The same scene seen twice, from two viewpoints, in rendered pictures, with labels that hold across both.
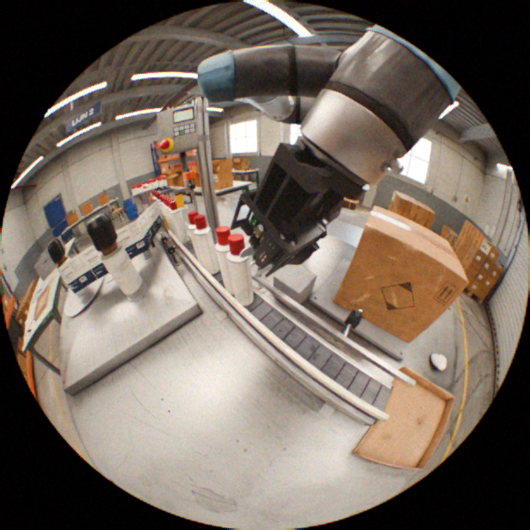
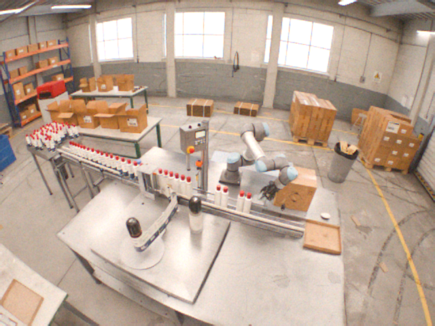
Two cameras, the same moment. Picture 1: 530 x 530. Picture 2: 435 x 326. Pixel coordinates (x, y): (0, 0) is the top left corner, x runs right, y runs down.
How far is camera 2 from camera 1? 1.31 m
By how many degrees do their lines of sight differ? 21
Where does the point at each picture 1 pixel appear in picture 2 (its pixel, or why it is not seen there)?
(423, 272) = (300, 188)
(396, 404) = (310, 231)
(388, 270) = (289, 190)
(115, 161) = not seen: outside the picture
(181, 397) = (246, 251)
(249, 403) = (266, 242)
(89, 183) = not seen: outside the picture
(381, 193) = (281, 90)
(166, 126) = (191, 139)
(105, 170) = not seen: outside the picture
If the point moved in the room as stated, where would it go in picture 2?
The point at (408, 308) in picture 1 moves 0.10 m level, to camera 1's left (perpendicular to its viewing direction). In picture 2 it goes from (300, 200) to (290, 203)
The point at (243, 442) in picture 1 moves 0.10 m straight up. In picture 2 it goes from (272, 252) to (275, 244)
